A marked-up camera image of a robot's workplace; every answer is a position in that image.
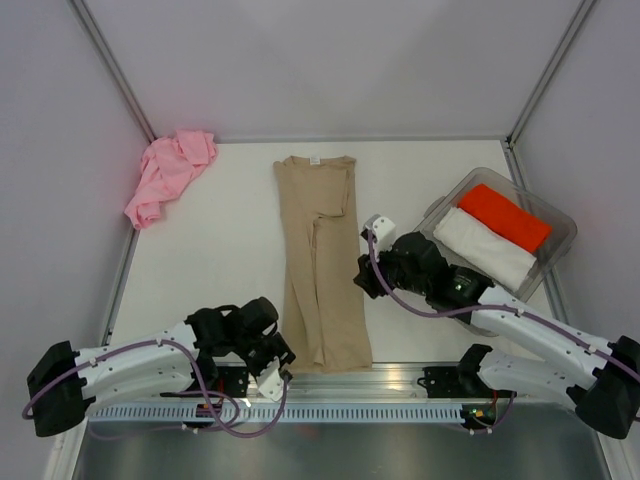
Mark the white t shirt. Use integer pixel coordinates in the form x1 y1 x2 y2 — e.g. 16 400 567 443
433 207 536 291

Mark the white slotted cable duct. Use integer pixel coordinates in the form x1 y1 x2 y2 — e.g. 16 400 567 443
92 402 464 424

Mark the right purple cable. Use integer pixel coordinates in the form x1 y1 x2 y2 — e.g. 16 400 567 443
364 227 640 436

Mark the clear grey plastic bin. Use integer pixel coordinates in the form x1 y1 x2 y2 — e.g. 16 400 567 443
407 167 579 336

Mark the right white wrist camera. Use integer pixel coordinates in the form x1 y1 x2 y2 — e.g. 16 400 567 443
361 214 396 251

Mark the rolled orange t shirt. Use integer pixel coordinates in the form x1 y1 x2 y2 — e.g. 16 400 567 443
457 184 552 254

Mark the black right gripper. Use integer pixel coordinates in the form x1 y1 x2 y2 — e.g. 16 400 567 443
352 235 429 299

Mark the pink crumpled t shirt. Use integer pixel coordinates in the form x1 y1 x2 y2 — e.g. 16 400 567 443
124 130 218 230

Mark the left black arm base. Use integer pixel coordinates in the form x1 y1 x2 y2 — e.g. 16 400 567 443
160 366 249 398

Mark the beige t shirt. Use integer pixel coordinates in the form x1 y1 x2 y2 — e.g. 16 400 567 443
273 156 373 373

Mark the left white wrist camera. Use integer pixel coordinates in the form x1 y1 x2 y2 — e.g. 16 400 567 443
256 362 292 402

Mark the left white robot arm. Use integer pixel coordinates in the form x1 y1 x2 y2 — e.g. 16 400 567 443
22 297 296 438

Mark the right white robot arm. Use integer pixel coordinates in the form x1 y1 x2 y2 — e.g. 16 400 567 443
354 228 639 439

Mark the right aluminium frame post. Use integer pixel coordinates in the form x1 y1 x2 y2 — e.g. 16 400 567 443
505 0 598 150

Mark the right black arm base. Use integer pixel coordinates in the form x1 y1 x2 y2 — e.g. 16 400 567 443
415 366 495 400

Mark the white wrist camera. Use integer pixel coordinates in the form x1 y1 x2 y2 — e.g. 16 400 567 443
256 362 292 402
361 214 396 251

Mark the aluminium front rail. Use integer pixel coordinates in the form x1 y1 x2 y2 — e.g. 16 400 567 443
67 362 614 401

